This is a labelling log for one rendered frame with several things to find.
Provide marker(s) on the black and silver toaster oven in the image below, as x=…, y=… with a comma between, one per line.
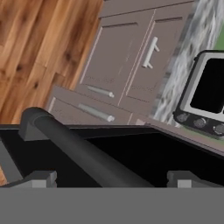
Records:
x=204, y=90

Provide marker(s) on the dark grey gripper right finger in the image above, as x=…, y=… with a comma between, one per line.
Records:
x=180, y=179

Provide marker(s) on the grey-brown drawer front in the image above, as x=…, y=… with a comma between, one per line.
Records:
x=70, y=109
x=140, y=7

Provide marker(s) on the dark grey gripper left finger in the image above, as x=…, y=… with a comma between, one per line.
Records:
x=43, y=179

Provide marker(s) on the grey-brown cupboard door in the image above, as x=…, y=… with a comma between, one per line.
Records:
x=116, y=58
x=163, y=73

